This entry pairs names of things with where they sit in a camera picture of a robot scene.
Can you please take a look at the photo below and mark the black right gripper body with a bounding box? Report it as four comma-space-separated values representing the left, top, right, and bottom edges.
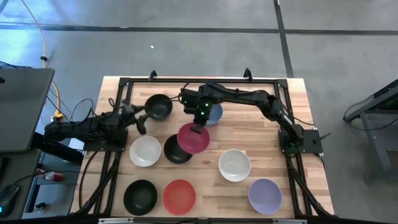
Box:
182, 88, 216, 126

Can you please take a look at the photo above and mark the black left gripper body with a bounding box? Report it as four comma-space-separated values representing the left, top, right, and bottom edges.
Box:
119, 104, 140, 126

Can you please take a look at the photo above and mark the maroon bowl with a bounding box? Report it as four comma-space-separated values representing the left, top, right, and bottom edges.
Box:
176, 122, 211, 155

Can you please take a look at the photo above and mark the black bowl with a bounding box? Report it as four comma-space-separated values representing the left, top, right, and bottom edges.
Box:
163, 134, 193, 165
144, 93, 174, 121
123, 179, 159, 217

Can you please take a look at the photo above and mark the white bowl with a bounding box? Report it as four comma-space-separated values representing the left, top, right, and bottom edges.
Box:
129, 135, 162, 168
218, 149, 252, 183

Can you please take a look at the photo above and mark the orange bowl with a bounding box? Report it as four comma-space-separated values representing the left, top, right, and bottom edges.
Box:
162, 179, 197, 216

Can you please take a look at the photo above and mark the lavender bowl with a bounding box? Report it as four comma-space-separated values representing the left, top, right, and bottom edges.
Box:
248, 178, 284, 215

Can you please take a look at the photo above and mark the blue bowl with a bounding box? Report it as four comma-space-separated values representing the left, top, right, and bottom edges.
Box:
205, 103, 224, 126

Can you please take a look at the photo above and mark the red soda can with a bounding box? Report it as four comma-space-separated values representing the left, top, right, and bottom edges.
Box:
45, 171, 65, 182

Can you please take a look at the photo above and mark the grey laptop lid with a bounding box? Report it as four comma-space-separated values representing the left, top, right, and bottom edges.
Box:
0, 67, 56, 154

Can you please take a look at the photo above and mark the black antenna lever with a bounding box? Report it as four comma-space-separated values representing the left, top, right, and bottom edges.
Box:
313, 133, 331, 145

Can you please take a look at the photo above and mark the grey desk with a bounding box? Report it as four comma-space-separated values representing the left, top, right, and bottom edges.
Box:
0, 148, 43, 220

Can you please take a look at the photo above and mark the black computer mouse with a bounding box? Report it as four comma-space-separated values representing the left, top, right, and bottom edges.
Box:
0, 184, 20, 217

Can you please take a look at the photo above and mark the black side table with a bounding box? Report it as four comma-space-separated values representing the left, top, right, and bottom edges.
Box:
343, 79, 398, 177

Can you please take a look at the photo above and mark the black aluminium extrusion frame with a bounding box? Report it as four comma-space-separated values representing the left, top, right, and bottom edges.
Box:
74, 70, 335, 218

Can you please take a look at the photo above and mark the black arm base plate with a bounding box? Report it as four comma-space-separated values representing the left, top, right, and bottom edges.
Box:
83, 128, 129, 152
278, 129, 324, 154

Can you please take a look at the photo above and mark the orange cable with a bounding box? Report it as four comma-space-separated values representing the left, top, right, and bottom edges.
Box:
21, 0, 65, 121

